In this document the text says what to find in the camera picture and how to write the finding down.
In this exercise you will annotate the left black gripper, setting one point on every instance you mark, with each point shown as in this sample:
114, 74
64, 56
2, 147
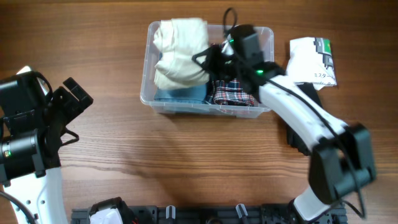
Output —
63, 94

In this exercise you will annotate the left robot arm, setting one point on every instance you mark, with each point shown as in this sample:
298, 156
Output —
37, 118

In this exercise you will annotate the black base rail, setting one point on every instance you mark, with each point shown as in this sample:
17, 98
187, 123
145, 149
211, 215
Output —
264, 214

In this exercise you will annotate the black garment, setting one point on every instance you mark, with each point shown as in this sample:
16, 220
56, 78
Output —
298, 136

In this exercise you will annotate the red plaid shirt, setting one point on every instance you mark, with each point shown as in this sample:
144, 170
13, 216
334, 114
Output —
231, 93

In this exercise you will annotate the clear plastic storage container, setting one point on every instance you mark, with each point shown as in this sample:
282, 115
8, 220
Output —
215, 33

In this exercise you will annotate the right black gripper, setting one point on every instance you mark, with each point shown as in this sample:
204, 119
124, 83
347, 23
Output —
210, 63

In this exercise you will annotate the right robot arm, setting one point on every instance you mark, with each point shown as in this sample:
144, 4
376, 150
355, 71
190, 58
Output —
341, 156

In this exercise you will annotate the cream cloth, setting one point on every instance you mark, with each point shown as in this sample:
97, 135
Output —
178, 40

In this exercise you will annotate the white printed t-shirt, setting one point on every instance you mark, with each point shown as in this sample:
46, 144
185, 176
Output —
311, 61

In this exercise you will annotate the blue denim jeans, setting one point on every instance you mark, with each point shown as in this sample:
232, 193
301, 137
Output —
182, 95

